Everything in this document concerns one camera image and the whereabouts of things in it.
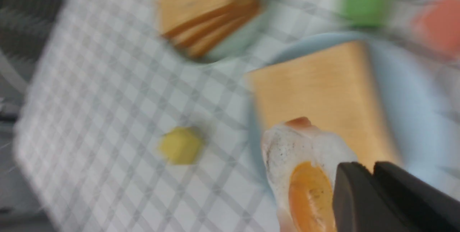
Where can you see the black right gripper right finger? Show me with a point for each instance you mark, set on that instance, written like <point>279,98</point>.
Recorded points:
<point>424,206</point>

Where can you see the green foam block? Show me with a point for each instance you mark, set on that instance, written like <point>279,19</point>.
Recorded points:
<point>364,13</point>

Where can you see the checkered white tablecloth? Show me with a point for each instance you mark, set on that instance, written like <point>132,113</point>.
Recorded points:
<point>108,88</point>

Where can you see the fried egg toy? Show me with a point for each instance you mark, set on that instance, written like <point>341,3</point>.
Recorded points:
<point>301,162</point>

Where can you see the light blue plate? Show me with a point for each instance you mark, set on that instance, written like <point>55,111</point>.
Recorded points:
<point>417,111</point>

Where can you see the yellow foam block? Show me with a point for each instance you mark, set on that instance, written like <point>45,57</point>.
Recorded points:
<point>181,146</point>

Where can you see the green plate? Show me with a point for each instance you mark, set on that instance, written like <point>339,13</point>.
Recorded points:
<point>239,41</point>

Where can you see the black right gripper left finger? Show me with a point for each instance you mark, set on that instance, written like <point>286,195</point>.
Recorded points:
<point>358,205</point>

